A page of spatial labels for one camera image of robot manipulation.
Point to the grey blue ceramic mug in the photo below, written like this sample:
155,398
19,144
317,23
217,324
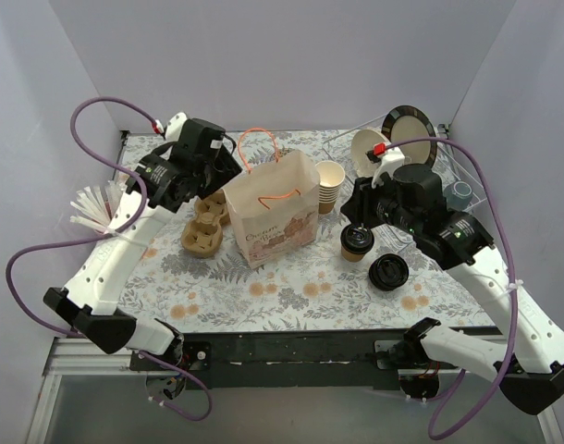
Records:
458,195

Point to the brown paper coffee cup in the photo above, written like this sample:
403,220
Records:
352,255

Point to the stack of cardboard cup carriers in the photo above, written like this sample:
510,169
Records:
203,234

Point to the floral patterned table mat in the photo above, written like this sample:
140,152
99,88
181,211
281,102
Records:
311,288

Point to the stack of paper cups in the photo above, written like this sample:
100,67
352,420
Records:
332,176

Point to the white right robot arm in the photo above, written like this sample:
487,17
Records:
533,377

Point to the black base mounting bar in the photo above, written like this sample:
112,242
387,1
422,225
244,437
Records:
299,358

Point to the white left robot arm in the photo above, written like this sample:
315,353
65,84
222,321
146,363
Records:
89,300

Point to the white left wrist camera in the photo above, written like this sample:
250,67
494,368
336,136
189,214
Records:
171,130

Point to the stack of black lids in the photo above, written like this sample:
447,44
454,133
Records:
388,272

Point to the white wire dish rack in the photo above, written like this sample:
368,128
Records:
448,164

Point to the dark rimmed ceramic plate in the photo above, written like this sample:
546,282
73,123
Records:
406,122

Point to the beige paper takeout bag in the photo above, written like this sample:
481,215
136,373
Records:
273,207

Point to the cream ceramic plate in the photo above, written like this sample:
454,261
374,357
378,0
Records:
363,141

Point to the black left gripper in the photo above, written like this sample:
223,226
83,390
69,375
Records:
224,166

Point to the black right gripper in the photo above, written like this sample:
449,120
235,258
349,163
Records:
361,206

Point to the black plastic cup lid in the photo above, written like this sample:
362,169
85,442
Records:
357,239

